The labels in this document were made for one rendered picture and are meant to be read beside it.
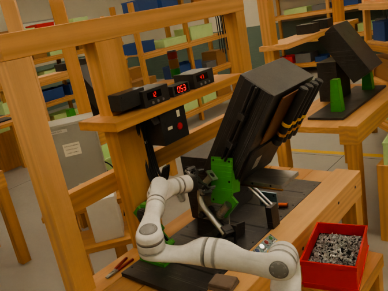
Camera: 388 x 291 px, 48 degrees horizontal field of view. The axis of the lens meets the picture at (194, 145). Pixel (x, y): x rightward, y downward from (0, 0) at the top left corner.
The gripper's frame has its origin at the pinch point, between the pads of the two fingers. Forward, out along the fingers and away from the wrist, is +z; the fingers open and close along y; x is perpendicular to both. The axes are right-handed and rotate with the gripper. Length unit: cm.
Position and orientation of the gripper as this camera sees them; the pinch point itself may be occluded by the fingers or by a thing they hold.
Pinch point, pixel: (208, 178)
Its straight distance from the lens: 193.4
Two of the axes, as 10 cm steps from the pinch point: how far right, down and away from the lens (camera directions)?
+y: -5.4, -7.5, 3.9
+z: 6.5, -0.8, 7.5
